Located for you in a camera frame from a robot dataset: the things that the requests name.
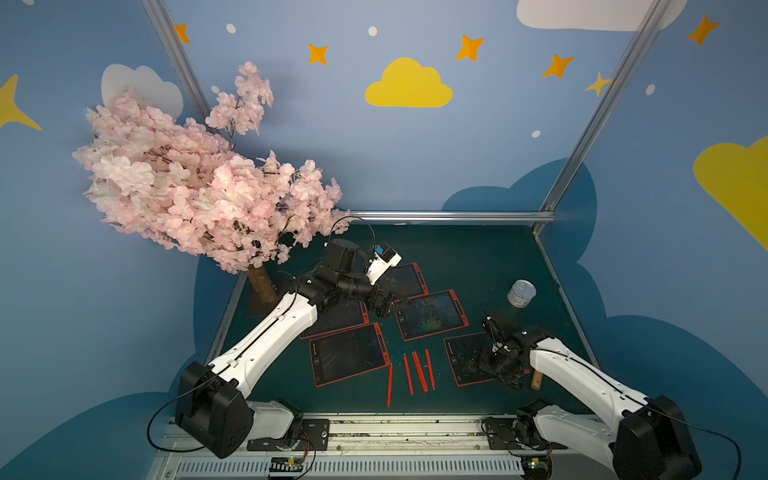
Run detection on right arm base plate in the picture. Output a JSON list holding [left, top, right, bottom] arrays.
[[480, 417, 566, 451]]

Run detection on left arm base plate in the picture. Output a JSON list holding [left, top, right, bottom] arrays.
[[246, 418, 330, 452]]

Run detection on green rake wooden handle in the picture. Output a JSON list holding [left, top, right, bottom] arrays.
[[531, 370, 543, 391]]

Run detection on small circuit board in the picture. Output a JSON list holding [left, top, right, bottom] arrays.
[[521, 457, 552, 480], [267, 456, 305, 479]]

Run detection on red tablet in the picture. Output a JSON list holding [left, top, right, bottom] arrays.
[[381, 263, 429, 298], [299, 299, 370, 339], [395, 290, 469, 341], [309, 323, 391, 387], [444, 333, 497, 387]]

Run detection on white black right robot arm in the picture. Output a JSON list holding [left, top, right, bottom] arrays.
[[478, 315, 702, 479]]

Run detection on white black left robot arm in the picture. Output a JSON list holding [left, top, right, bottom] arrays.
[[175, 239, 402, 459]]

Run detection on silver tin can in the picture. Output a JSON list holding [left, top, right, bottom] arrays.
[[507, 279, 537, 309]]

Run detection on small circuit board left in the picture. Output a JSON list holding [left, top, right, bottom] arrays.
[[267, 456, 305, 479]]

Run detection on pink cherry blossom tree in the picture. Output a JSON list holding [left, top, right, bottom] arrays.
[[74, 63, 350, 303]]

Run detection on small circuit board right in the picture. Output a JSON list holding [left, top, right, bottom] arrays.
[[521, 457, 552, 480]]

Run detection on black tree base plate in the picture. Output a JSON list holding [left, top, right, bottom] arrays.
[[246, 284, 281, 318]]

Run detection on red stylus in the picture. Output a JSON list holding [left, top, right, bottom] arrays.
[[425, 349, 436, 391], [386, 364, 394, 407], [403, 353, 414, 396], [412, 351, 428, 393]]

